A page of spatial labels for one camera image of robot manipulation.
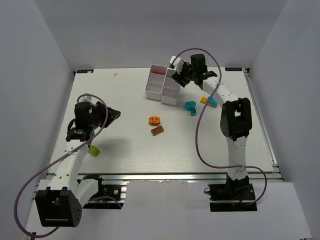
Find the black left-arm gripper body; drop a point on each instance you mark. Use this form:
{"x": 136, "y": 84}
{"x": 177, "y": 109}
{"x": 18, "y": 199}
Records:
{"x": 105, "y": 115}

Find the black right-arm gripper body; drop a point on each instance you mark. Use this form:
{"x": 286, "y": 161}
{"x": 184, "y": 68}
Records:
{"x": 183, "y": 77}

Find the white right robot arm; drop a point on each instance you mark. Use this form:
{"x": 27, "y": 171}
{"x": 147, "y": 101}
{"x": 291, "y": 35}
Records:
{"x": 236, "y": 114}

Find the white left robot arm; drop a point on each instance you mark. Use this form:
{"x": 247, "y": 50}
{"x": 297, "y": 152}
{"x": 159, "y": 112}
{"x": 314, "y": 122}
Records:
{"x": 60, "y": 204}

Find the teal rounded lego brick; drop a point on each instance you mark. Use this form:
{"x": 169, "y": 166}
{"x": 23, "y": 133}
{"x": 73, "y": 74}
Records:
{"x": 189, "y": 105}

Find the white divided container left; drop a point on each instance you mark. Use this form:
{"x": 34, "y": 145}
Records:
{"x": 155, "y": 81}

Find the lime green lego brick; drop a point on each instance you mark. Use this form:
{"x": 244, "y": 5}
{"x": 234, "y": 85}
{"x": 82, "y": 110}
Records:
{"x": 93, "y": 150}

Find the teal rectangular lego brick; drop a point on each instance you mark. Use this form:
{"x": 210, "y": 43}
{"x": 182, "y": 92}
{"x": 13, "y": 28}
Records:
{"x": 212, "y": 102}

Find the small teal lego brick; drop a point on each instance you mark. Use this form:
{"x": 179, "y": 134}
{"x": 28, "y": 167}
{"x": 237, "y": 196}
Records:
{"x": 193, "y": 111}

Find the yellow butterfly lego brick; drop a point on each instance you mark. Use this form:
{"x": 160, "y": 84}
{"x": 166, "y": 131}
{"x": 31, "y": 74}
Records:
{"x": 154, "y": 120}

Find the left blue corner label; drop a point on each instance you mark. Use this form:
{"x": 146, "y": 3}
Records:
{"x": 84, "y": 71}

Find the blue table corner label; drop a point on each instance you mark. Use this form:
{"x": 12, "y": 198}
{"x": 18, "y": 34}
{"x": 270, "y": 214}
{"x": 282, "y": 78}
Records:
{"x": 233, "y": 69}

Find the brown lego plate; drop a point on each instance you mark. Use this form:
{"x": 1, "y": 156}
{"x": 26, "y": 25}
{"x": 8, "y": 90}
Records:
{"x": 159, "y": 129}

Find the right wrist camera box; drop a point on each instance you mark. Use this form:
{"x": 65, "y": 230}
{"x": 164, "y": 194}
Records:
{"x": 176, "y": 64}

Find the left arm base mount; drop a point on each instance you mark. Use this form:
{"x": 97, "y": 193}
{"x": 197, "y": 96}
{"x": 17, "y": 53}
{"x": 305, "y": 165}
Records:
{"x": 105, "y": 192}

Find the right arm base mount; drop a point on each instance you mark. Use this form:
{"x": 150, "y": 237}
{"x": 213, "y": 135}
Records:
{"x": 223, "y": 199}

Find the aluminium table rail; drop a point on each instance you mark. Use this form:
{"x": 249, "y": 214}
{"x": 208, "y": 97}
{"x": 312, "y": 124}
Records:
{"x": 271, "y": 176}

